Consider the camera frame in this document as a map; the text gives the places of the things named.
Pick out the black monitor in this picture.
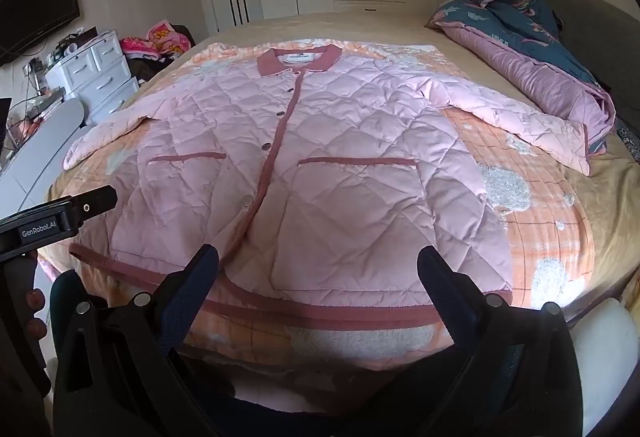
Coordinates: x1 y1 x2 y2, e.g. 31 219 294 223
0 97 12 168

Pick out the pile of small household things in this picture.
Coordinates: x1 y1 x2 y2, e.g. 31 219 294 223
50 28 98 64

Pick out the clear plastic container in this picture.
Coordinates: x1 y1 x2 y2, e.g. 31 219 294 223
2 87 67 154

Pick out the person's left hand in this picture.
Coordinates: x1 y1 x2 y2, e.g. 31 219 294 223
24 288 50 344

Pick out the blue floral quilt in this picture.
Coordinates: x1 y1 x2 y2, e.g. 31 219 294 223
425 0 619 156

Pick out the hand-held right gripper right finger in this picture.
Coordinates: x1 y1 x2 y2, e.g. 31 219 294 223
415 244 583 437

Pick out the white rounded panel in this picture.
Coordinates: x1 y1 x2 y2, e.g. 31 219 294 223
10 97 87 218
0 152 36 238

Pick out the dark patterned pillow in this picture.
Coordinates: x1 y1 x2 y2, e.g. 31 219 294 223
615 117 640 159

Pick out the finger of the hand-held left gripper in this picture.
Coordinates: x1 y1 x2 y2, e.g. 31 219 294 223
61 185 119 232

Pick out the bed with beige sheet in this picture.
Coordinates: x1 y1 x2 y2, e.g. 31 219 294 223
45 10 640 318

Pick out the pink clothes pile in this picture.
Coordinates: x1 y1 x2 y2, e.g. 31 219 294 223
120 20 194 64

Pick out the grey upholstered headboard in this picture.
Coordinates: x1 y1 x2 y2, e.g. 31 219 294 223
487 0 640 128

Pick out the white drawer chest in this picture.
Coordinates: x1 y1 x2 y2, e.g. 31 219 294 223
45 30 141 126

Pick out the orange plaid blanket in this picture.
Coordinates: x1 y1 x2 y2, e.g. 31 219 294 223
42 40 599 383

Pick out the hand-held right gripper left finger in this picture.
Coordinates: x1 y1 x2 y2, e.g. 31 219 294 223
52 243 221 437

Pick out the black wall television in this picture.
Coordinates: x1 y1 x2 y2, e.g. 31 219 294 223
0 0 81 66

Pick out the pink quilted jacket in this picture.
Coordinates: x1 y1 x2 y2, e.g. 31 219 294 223
62 44 592 330

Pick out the dark clothes pile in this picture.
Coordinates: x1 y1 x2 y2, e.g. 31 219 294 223
125 24 197 84

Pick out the dark cloth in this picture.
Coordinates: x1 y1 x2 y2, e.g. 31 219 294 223
50 267 526 437

